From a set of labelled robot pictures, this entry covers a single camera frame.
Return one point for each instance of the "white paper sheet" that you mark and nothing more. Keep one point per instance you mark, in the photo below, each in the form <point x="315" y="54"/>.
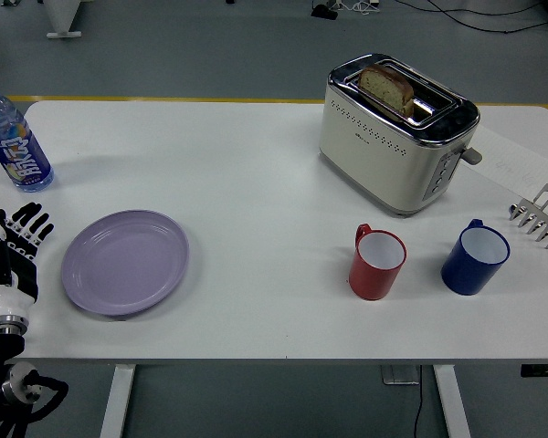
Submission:
<point x="520" y="155"/>

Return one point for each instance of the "blue drink bottle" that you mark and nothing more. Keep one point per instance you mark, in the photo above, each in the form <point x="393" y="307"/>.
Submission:
<point x="20" y="155"/>

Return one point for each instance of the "bread slice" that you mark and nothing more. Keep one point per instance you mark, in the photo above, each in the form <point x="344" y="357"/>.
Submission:
<point x="386" y="89"/>

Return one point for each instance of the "white table leg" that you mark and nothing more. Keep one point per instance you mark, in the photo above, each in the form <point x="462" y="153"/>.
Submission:
<point x="117" y="401"/>
<point x="452" y="401"/>

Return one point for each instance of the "purple plate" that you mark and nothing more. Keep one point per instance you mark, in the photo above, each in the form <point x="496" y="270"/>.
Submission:
<point x="125" y="263"/>

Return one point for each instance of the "grey box under table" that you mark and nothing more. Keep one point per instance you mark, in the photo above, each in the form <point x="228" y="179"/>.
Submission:
<point x="399" y="374"/>

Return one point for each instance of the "cream and chrome toaster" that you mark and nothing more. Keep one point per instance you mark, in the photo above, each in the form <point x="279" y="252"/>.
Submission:
<point x="383" y="169"/>

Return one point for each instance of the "red mug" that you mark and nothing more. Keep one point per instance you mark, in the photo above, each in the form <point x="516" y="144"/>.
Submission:
<point x="370" y="280"/>

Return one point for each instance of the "metal toast rack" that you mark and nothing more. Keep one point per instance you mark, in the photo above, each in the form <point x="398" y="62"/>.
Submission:
<point x="545" y="214"/>

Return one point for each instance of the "black device on floor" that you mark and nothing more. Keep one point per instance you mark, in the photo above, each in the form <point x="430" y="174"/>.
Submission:
<point x="324" y="12"/>

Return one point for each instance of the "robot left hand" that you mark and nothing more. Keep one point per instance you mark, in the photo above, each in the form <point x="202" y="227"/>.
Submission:
<point x="23" y="278"/>

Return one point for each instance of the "black table control panel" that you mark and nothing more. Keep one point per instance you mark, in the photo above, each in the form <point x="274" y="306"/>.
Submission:
<point x="543" y="370"/>

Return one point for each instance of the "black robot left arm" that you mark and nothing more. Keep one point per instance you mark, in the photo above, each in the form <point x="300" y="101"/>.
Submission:
<point x="0" y="347"/>

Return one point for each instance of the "blue mug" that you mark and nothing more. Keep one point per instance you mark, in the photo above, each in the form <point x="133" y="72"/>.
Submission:
<point x="466" y="276"/>

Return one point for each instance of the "yellow floor tape line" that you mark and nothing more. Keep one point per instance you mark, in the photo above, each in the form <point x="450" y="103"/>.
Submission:
<point x="164" y="98"/>

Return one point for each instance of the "white stand foot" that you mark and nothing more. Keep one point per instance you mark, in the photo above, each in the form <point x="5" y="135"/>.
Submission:
<point x="61" y="18"/>

